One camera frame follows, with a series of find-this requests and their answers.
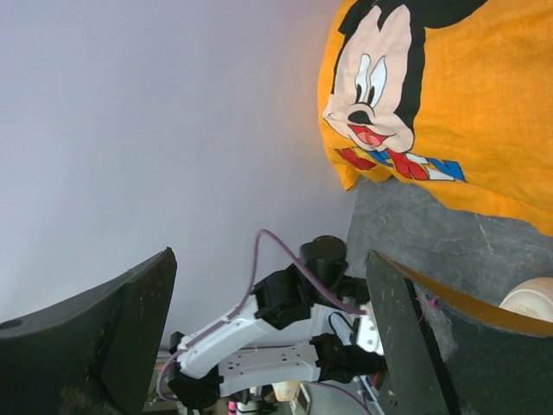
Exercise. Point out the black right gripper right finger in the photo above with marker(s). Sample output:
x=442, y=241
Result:
x=450, y=353

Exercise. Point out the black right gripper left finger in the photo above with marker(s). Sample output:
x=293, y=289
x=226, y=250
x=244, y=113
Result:
x=93, y=353

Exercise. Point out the beige lace shoe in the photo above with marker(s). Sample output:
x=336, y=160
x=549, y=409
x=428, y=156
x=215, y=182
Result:
x=532, y=298

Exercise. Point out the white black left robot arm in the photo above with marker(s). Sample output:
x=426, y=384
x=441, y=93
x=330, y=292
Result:
x=214, y=363

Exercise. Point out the orange Mickey Mouse pillow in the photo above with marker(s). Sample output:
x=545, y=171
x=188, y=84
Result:
x=453, y=96

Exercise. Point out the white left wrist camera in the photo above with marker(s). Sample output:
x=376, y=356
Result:
x=361, y=331

